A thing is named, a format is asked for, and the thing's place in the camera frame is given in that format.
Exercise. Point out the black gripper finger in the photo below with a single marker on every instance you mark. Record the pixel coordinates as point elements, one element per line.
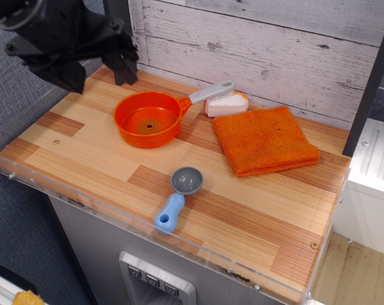
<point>69,76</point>
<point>124,69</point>

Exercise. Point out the dark grey post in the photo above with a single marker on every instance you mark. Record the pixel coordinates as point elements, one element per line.
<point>119,11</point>
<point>366,103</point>

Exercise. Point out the dark grey right post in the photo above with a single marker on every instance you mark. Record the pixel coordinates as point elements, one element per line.
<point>366,103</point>

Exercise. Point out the clear acrylic table guard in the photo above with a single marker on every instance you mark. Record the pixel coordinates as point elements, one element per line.
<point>258,230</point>

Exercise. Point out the dark grey left post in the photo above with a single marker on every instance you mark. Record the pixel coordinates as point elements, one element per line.
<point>119,11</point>

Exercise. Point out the blue and grey scoop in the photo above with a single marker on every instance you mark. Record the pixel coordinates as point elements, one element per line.
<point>186,181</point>

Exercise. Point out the orange pot with grey handle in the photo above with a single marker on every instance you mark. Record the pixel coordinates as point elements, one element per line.
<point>150,119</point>

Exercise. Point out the white toy sink unit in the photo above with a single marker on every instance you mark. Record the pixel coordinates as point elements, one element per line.
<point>359,215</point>

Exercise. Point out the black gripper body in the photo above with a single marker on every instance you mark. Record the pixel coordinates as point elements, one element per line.
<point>65,28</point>

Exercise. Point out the orange folded cloth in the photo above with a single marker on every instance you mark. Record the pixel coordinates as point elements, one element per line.
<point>264,141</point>

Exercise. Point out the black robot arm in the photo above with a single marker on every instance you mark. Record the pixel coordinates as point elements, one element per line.
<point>20,47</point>

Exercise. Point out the white and orange cheese wedge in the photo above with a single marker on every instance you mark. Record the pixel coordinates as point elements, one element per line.
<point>229,104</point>

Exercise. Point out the grey toy fridge cabinet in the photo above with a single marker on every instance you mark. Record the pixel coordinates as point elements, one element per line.
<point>124,268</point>

